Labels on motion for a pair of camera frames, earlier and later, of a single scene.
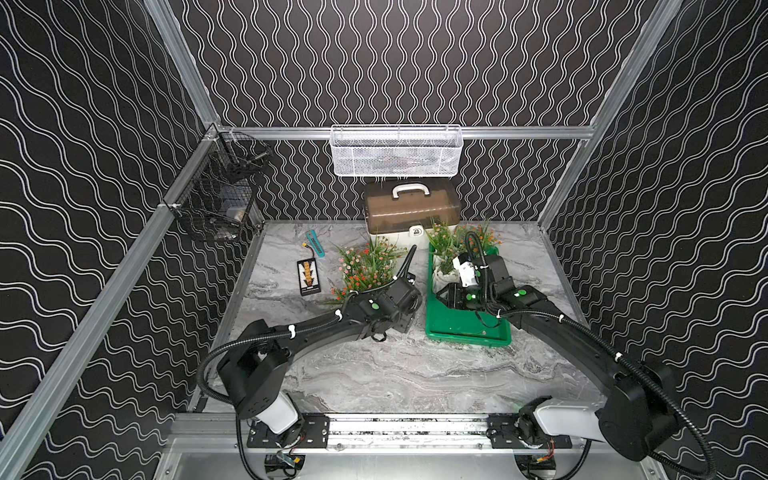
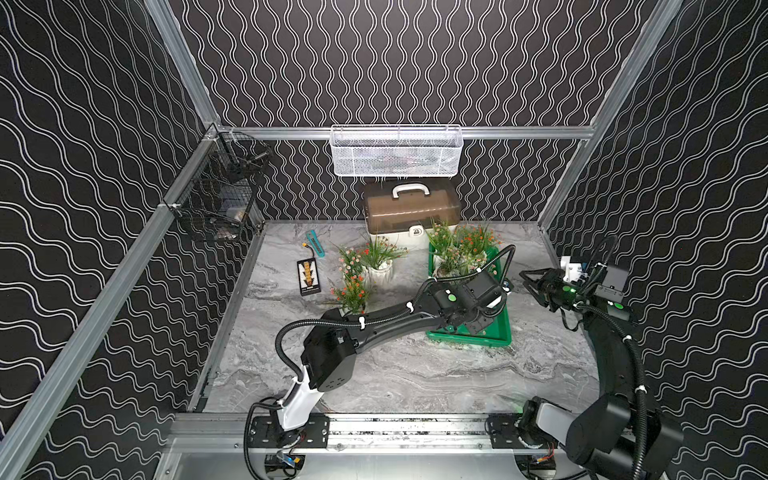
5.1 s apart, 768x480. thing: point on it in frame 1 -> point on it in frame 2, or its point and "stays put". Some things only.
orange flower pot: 477,239 stays put
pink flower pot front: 442,239 stays put
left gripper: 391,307 -> 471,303
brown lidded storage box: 406,208 stays put
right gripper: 453,296 -> 544,287
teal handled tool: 316,244 stays put
